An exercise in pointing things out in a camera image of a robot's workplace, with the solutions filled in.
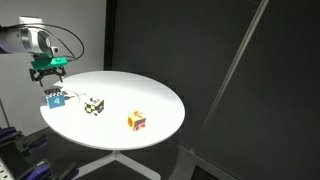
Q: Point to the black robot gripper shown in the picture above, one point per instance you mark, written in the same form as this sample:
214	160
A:
47	70

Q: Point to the black white triangle foam cube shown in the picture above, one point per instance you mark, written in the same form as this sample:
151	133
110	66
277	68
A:
55	99

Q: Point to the checkered fox foam cube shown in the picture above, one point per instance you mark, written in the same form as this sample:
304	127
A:
94	106

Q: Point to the orange circle foam cube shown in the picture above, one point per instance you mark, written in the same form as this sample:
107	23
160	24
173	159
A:
136	120

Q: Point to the purple black spring clamp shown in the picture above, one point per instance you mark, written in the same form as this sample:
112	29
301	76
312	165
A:
33	142
40	170

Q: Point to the white table base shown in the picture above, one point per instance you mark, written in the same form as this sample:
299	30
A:
116	158

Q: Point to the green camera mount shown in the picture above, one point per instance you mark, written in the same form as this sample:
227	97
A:
48	62

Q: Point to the black vertical wall post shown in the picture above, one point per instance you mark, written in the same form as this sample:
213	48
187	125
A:
110	33

